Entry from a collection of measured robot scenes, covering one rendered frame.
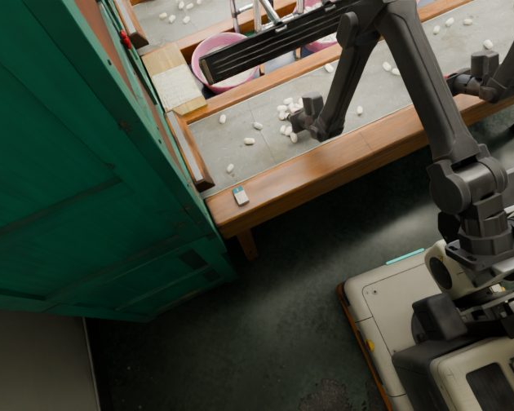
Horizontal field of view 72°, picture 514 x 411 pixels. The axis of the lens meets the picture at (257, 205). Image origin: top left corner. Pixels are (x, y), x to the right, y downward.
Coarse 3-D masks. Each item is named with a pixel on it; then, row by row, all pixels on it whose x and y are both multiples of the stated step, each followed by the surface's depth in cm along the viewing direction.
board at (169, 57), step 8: (168, 48) 141; (176, 48) 140; (144, 56) 140; (152, 56) 140; (160, 56) 140; (168, 56) 139; (176, 56) 139; (144, 64) 139; (152, 64) 138; (160, 64) 138; (168, 64) 138; (176, 64) 138; (152, 72) 137; (160, 72) 137; (200, 96) 132; (184, 104) 131; (192, 104) 131; (200, 104) 130; (184, 112) 130; (192, 112) 131
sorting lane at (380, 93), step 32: (480, 0) 143; (512, 0) 141; (448, 32) 138; (480, 32) 137; (512, 32) 136; (448, 64) 133; (256, 96) 134; (288, 96) 133; (384, 96) 130; (192, 128) 132; (224, 128) 130; (256, 128) 130; (352, 128) 127; (224, 160) 126; (256, 160) 125; (288, 160) 124
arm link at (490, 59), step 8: (472, 56) 102; (480, 56) 101; (488, 56) 99; (496, 56) 99; (472, 64) 103; (480, 64) 102; (488, 64) 100; (496, 64) 100; (472, 72) 104; (480, 72) 103; (488, 72) 101; (488, 80) 102; (480, 88) 103; (488, 88) 100; (480, 96) 104; (488, 96) 100; (496, 96) 99
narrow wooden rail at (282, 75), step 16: (448, 0) 140; (464, 0) 140; (432, 16) 140; (336, 48) 136; (288, 64) 135; (304, 64) 135; (320, 64) 135; (256, 80) 134; (272, 80) 133; (288, 80) 135; (224, 96) 132; (240, 96) 132; (208, 112) 131
